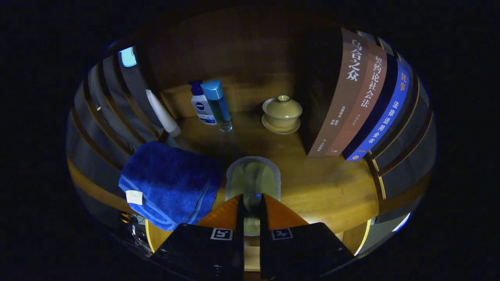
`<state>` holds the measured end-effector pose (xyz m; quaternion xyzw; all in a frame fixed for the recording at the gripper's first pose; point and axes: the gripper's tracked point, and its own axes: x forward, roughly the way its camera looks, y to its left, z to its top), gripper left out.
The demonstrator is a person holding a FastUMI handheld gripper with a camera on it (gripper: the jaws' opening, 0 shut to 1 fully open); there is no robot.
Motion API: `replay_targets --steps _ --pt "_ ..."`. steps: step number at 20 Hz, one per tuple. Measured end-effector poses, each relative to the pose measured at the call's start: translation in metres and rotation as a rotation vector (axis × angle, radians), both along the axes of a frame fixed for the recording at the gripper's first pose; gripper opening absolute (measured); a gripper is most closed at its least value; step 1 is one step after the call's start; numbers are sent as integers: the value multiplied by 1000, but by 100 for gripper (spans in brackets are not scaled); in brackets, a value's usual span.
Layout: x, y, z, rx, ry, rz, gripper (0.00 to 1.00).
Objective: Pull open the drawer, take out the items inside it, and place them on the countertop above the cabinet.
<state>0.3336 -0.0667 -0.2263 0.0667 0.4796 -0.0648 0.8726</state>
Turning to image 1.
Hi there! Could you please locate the white pump bottle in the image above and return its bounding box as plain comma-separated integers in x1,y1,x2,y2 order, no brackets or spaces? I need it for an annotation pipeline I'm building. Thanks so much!
188,80,217,126

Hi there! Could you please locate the teal bottle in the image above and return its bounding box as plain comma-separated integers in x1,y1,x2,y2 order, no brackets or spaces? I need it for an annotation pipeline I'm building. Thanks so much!
200,80,233,133

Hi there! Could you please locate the wooden cabinet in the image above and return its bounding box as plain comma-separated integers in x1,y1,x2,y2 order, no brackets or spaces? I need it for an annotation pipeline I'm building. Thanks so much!
66,8,436,250

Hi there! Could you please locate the blue towel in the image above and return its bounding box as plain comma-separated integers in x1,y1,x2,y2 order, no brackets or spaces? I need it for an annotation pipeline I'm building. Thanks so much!
118,141,222,231

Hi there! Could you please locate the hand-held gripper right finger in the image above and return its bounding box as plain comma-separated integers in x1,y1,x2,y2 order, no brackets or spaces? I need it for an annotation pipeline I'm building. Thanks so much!
260,193,355,279

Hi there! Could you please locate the blue book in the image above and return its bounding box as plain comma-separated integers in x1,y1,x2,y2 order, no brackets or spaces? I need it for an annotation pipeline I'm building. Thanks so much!
344,59,411,162

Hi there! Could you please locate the wooden countertop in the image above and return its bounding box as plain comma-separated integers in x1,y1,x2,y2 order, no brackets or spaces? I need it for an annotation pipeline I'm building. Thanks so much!
67,111,380,254

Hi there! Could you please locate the reddish brown book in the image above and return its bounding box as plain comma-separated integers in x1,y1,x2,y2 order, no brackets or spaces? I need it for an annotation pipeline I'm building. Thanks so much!
326,41,388,157

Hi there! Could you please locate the white tube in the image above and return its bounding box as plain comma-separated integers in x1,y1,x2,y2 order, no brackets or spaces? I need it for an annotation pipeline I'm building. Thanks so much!
146,90,181,137

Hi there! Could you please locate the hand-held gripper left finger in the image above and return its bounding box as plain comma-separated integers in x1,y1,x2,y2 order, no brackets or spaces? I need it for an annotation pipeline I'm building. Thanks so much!
150,194,245,281

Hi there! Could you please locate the beige lidded tea cup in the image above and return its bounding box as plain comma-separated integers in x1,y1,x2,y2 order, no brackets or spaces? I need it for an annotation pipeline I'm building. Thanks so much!
261,95,303,135

